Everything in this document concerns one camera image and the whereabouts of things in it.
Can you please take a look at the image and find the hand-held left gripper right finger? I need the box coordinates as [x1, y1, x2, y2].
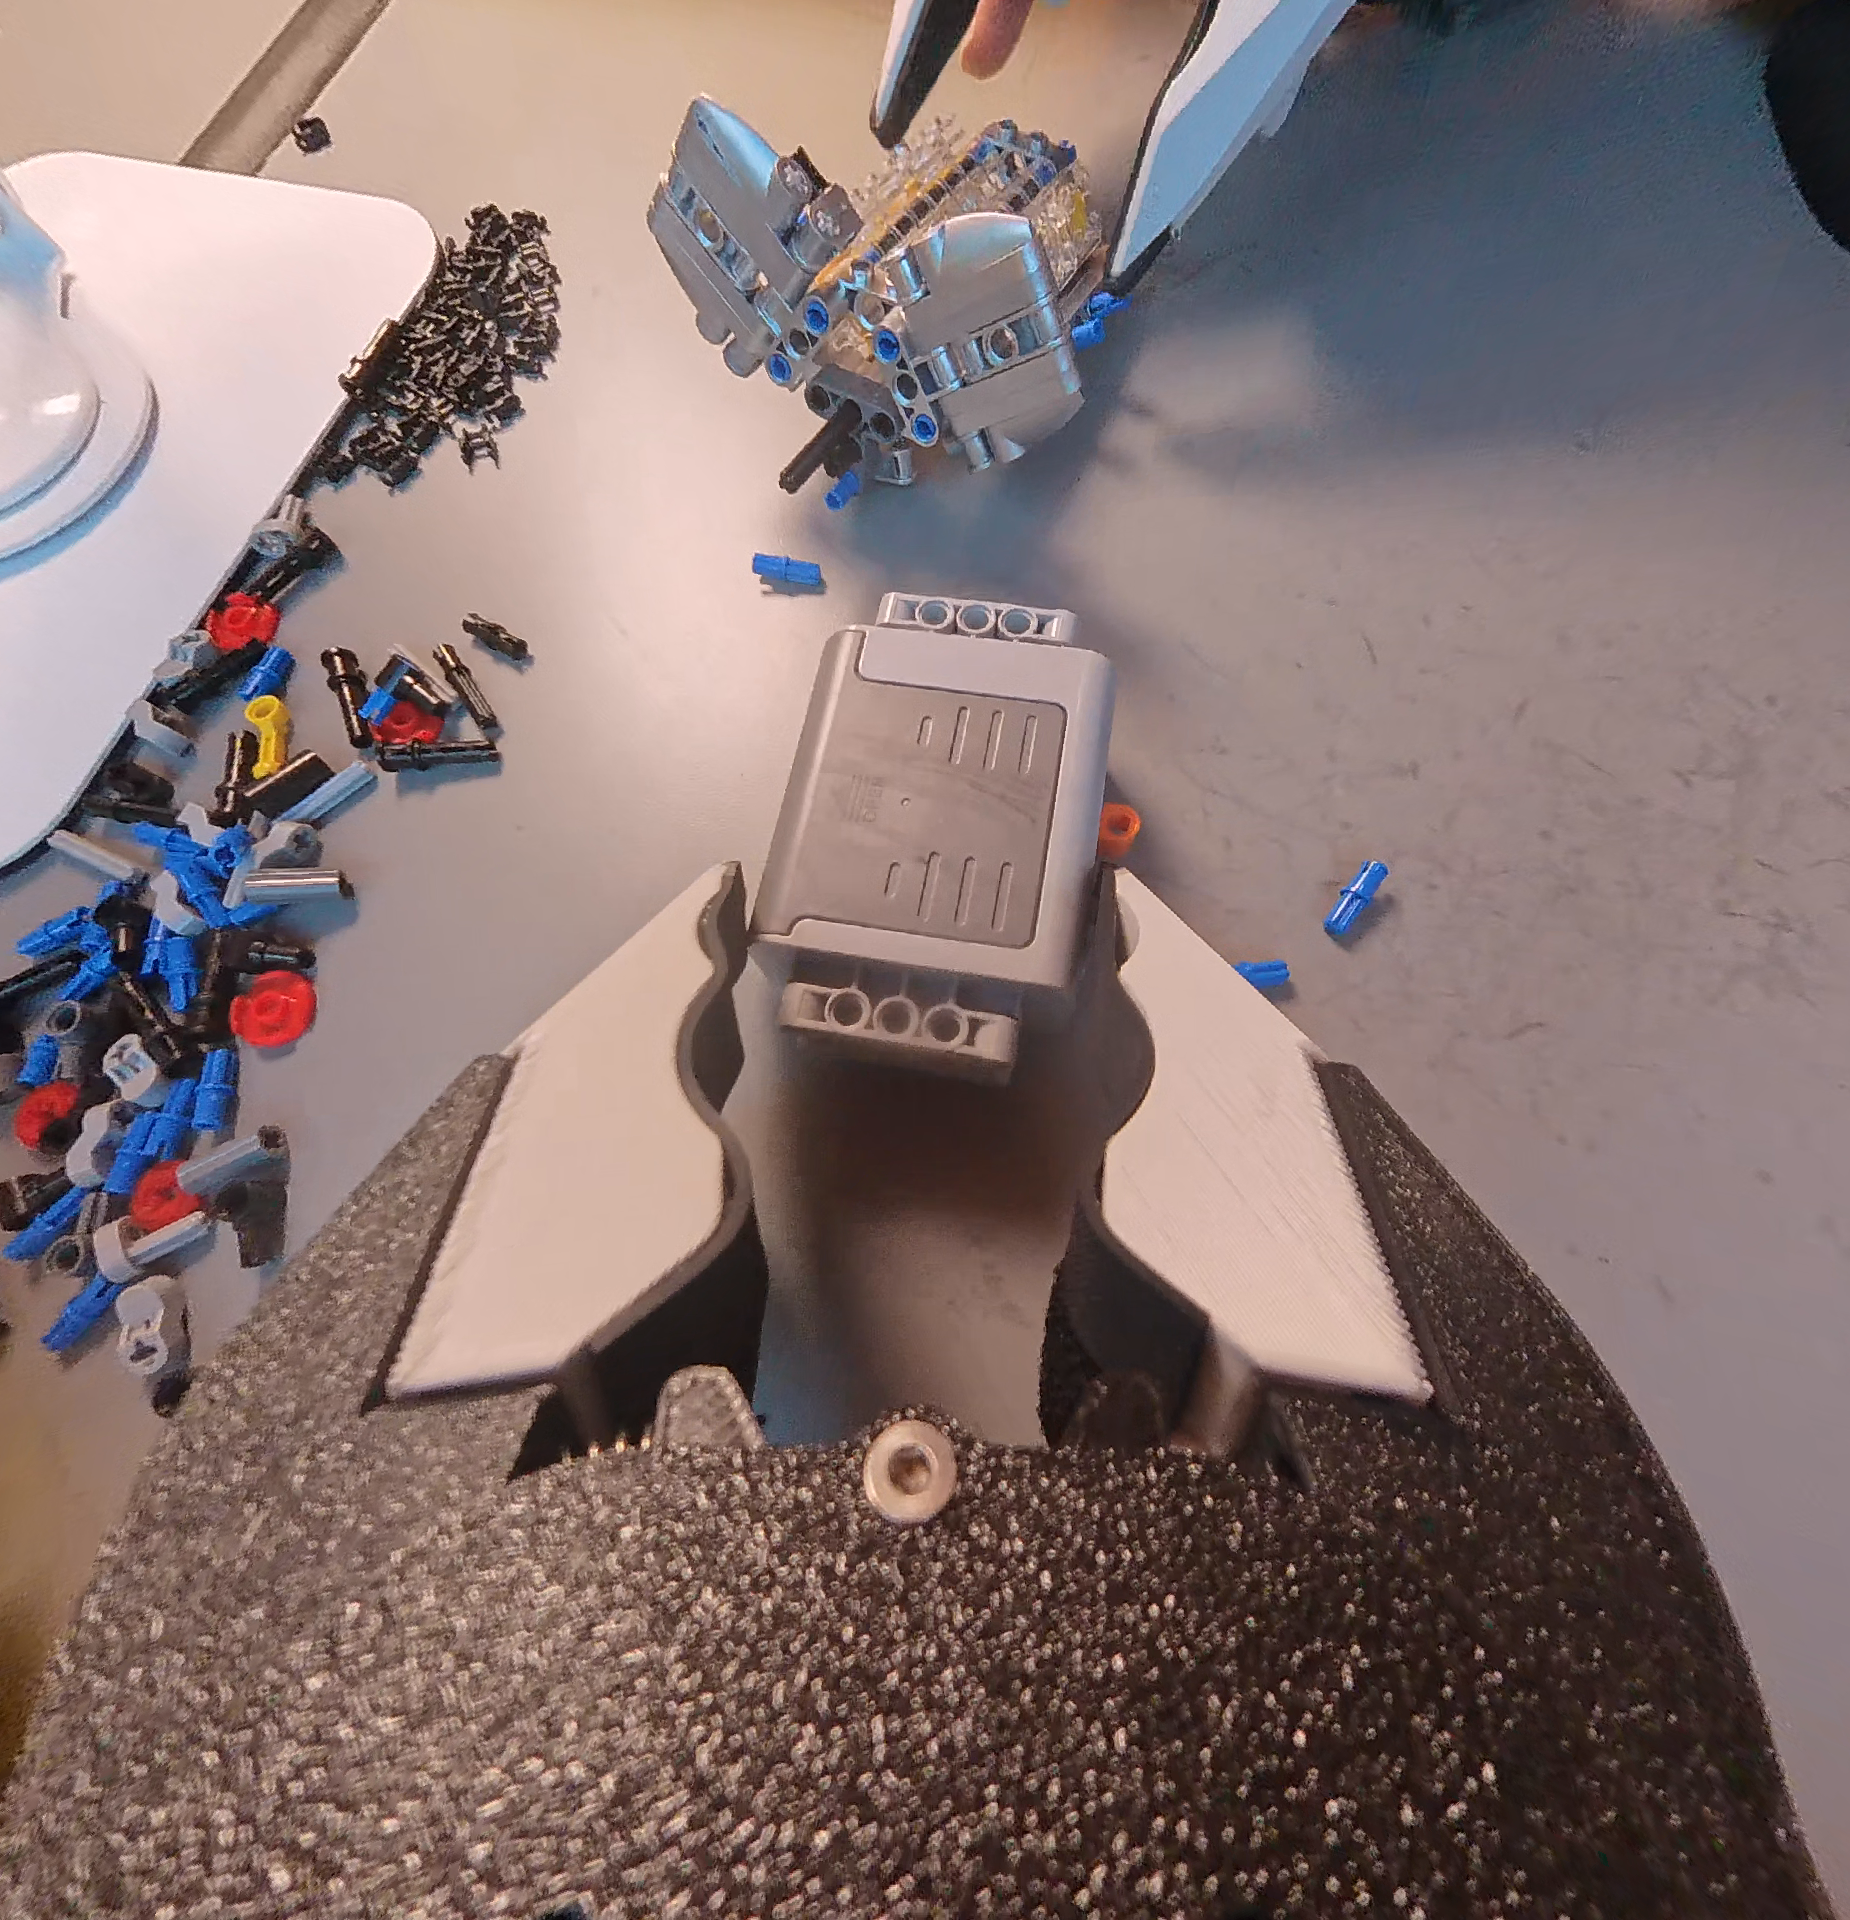
[1052, 873, 1442, 1478]

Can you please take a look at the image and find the grey desk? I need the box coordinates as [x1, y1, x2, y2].
[0, 0, 1850, 1832]

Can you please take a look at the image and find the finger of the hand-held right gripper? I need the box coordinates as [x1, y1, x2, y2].
[873, 0, 978, 145]
[1111, 0, 1365, 291]

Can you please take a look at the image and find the black rounded armrest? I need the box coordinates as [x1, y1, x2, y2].
[1759, 0, 1850, 197]

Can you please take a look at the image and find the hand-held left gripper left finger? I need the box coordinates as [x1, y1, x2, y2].
[380, 865, 770, 1478]

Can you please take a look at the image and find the pile of black links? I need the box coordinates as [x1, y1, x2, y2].
[319, 206, 562, 489]

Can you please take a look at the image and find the pile of mixed building pieces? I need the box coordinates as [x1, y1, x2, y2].
[0, 496, 537, 1411]

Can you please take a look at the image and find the grey transparent engine model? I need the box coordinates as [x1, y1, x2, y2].
[642, 98, 1120, 506]

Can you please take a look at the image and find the grey battery box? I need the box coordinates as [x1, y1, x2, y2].
[751, 593, 1142, 1087]

